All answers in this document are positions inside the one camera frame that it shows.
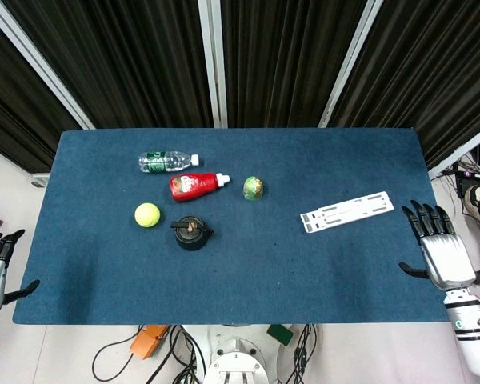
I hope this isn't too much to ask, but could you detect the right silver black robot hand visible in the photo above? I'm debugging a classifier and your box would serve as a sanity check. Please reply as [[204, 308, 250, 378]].
[[398, 200, 478, 290]]

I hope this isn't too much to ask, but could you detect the black toy kettle with lid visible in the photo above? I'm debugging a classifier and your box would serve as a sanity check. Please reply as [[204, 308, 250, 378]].
[[170, 216, 215, 252]]

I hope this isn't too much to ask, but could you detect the black white sneaker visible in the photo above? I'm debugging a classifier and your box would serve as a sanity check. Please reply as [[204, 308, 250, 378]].
[[463, 185, 480, 237]]

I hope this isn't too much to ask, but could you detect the white folding stand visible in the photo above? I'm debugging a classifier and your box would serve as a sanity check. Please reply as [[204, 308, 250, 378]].
[[299, 191, 395, 234]]

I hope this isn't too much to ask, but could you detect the yellow tennis ball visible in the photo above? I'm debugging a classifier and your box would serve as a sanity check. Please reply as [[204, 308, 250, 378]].
[[134, 202, 162, 229]]

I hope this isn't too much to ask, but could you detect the orange control box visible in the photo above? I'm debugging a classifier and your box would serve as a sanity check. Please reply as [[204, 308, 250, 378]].
[[129, 324, 170, 361]]

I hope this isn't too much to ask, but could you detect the green rectangular block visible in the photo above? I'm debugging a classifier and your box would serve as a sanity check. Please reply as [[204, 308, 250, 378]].
[[266, 324, 295, 346]]

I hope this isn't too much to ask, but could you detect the clear water bottle green label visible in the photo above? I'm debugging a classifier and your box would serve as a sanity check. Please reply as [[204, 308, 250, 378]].
[[138, 150, 202, 174]]

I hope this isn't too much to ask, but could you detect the green patterned egg-shaped object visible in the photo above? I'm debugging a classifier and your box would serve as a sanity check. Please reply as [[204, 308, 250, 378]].
[[242, 175, 265, 202]]

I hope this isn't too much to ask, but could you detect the blue felt table mat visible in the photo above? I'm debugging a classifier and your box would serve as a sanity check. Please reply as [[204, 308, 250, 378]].
[[11, 127, 451, 327]]

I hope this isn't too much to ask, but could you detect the red sauce squeeze bottle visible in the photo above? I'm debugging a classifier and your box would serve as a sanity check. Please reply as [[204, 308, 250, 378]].
[[169, 172, 231, 203]]

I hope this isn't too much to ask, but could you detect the white robot torso base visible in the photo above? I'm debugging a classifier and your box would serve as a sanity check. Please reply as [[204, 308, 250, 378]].
[[182, 323, 305, 384]]

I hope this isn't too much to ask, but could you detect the black curtain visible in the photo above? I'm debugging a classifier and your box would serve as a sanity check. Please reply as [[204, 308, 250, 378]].
[[0, 0, 480, 174]]

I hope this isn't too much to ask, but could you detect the black electronics box with cables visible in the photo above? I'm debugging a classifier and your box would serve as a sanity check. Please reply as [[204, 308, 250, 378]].
[[439, 150, 480, 213]]

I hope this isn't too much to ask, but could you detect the black cable bundle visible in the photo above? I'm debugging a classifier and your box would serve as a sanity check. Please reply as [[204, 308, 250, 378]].
[[91, 324, 207, 384], [282, 323, 325, 384]]

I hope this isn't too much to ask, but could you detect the white metal frame post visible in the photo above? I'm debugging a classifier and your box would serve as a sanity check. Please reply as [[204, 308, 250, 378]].
[[0, 0, 96, 130], [197, 0, 229, 129], [318, 0, 386, 129]]

